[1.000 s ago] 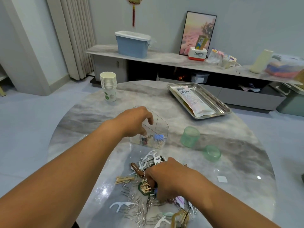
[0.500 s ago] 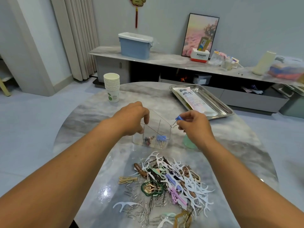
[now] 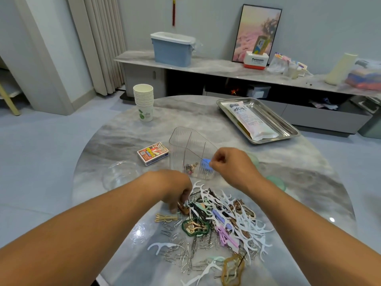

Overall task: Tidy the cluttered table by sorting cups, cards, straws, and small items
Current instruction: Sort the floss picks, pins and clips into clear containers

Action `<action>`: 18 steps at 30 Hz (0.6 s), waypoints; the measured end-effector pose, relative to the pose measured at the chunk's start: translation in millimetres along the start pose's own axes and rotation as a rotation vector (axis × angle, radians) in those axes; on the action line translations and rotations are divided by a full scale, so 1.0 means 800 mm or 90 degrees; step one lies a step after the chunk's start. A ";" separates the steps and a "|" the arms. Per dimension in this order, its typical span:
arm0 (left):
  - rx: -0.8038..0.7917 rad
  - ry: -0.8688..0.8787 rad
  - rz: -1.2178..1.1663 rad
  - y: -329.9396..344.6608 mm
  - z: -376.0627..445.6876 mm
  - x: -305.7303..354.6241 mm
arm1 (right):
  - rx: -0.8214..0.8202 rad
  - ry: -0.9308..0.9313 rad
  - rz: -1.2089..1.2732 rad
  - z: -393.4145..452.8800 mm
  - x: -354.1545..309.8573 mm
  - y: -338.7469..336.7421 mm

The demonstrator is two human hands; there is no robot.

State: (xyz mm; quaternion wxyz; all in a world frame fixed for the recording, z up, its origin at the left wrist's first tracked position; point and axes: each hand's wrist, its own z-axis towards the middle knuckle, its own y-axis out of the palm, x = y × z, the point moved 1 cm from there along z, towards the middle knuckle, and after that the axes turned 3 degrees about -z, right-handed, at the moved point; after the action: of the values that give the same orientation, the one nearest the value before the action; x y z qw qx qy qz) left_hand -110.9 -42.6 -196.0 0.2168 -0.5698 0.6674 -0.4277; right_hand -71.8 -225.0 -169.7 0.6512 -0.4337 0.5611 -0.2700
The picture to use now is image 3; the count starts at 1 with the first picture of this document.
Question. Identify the pale green plastic lid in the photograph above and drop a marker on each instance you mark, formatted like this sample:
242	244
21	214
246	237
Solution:
277	183

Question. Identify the white and red small box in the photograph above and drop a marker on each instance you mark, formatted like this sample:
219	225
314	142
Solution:
256	60

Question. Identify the person's right hand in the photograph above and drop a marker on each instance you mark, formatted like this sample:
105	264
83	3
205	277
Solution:
235	166

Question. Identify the clear storage box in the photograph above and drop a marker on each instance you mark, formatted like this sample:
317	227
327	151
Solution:
366	74

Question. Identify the clear ribbed organizer box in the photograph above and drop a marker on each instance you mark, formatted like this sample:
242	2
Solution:
187	149

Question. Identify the loose papers in cabinet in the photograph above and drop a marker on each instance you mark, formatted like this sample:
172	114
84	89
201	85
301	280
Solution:
324	104

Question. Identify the framed pink picture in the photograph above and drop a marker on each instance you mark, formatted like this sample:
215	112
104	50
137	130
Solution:
247	29

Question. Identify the clear printed plastic bag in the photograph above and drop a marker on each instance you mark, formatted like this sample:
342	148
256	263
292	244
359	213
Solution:
253	122

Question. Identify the white box in cabinet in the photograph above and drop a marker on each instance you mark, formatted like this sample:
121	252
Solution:
259	91

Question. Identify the group of white paper cups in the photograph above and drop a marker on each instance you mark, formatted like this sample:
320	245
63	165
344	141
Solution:
143	103

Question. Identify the colourful matchbox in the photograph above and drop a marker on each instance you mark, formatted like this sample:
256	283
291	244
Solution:
153	153

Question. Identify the translucent green plastic cup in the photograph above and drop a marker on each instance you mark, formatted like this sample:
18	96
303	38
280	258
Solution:
254	159

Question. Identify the grey green storage bin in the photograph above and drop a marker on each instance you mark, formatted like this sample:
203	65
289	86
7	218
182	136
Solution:
372	119

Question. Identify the person's left hand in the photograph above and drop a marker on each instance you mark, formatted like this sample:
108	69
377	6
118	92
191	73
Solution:
169	187

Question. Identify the person's left forearm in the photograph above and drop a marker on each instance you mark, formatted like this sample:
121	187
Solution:
65	241

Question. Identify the blue storage box white lid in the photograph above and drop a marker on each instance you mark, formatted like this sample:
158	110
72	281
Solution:
172	49

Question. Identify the clear round plastic bowl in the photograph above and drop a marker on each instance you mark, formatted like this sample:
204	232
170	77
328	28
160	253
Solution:
119	175

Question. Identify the pile of floss picks and clips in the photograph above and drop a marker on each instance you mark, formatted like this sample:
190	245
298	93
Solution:
220	226

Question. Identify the beige curtain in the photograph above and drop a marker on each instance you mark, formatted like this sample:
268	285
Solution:
98	41

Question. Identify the colourful small packet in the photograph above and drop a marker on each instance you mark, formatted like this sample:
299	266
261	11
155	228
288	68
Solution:
302	65

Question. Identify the small colourful box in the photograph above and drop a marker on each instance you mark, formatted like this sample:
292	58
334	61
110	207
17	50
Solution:
260	44

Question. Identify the metal tray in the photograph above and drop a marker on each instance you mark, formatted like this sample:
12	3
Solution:
286	125

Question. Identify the red gold wall hanging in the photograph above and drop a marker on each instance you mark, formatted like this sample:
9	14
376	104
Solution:
174	6

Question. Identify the grey cabinet with marble top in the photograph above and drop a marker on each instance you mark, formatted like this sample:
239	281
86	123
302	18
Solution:
214	64

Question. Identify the person's right forearm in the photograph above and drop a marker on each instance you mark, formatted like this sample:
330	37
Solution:
321	235

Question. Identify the clear bag of snacks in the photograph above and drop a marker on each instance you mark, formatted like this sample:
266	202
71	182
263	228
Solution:
277	62

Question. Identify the cream paper roll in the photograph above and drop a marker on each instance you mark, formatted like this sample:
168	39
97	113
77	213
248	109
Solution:
341	69

